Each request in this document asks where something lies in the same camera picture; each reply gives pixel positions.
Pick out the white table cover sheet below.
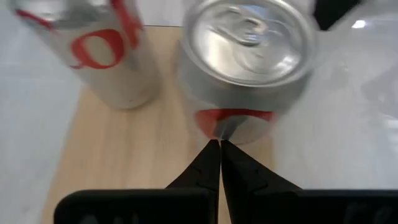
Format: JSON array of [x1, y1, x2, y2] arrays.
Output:
[[0, 0, 398, 224]]

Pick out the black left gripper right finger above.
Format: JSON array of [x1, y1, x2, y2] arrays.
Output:
[[220, 139, 398, 224]]

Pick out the wooden shelf black metal frame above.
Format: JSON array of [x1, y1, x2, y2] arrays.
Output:
[[40, 25, 276, 224]]

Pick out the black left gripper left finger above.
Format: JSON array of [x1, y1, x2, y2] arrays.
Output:
[[53, 139, 221, 224]]

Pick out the silver red Diet Coke can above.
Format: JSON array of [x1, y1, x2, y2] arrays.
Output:
[[177, 0, 320, 146], [9, 0, 161, 110]]

